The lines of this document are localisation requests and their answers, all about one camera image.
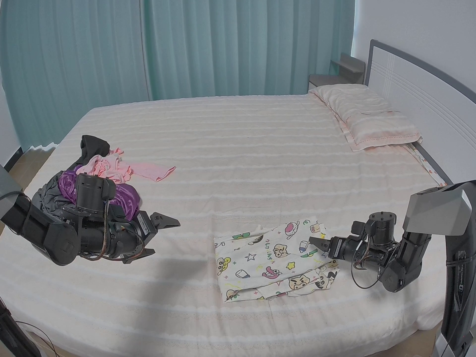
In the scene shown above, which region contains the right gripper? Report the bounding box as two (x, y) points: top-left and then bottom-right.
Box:
(309, 236), (355, 262)

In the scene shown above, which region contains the black cable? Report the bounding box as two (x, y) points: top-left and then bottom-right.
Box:
(14, 321), (57, 357)
(80, 199), (146, 264)
(350, 262), (384, 290)

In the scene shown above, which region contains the white printed pyjama top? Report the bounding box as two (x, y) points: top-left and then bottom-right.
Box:
(214, 218), (340, 304)

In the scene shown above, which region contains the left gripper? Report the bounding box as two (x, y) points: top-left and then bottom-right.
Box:
(119, 211), (181, 266)

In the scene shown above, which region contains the dark grey garment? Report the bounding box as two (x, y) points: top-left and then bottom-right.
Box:
(31, 170), (80, 215)

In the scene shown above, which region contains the pink garment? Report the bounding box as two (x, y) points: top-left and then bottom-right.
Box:
(76, 147), (176, 184)

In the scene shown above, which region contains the purple garment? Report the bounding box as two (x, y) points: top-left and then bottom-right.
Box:
(59, 171), (142, 220)

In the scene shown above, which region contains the bed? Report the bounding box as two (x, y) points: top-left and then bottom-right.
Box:
(0, 39), (476, 349)

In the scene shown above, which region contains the grey bedside table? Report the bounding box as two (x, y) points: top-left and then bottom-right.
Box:
(309, 52), (367, 88)

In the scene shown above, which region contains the pale pink pillow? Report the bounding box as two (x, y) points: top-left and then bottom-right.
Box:
(309, 84), (424, 151)

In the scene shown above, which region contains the blue-green curtain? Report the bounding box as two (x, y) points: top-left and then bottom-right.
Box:
(143, 0), (358, 101)
(0, 0), (153, 151)

